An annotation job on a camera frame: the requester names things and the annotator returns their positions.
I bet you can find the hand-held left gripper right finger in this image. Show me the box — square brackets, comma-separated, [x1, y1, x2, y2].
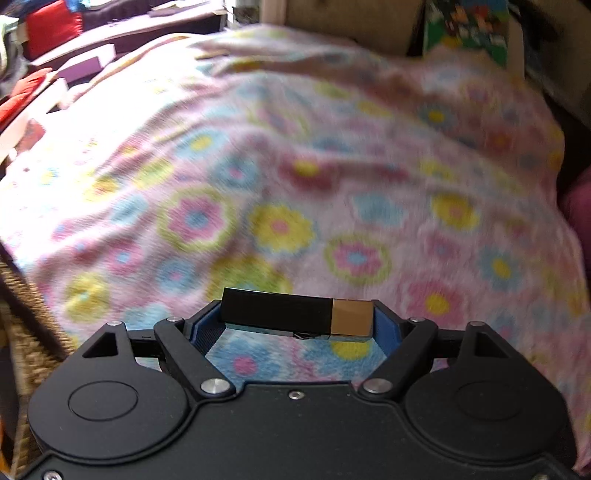
[358, 299, 512, 402]

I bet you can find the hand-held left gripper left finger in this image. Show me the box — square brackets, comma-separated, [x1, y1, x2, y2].
[82, 299, 237, 401]

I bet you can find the woven storage basket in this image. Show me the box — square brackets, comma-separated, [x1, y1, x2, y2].
[0, 256, 77, 476]

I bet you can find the floral fleece blanket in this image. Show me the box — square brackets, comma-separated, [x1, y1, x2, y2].
[0, 23, 591, 416]

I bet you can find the pink pillow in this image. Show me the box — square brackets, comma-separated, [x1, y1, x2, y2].
[558, 168, 591, 259]

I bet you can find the purple box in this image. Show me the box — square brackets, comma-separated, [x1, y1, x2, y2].
[55, 44, 116, 84]

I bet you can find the flat red seat cushion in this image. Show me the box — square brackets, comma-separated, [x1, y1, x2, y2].
[0, 67, 54, 127]

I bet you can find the beige upholstered panel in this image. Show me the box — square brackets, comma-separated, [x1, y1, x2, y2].
[281, 0, 423, 56]

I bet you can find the square red cushion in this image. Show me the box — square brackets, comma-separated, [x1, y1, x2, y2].
[25, 0, 84, 44]

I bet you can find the cartoon wall poster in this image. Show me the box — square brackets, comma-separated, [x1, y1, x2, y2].
[422, 0, 511, 70]

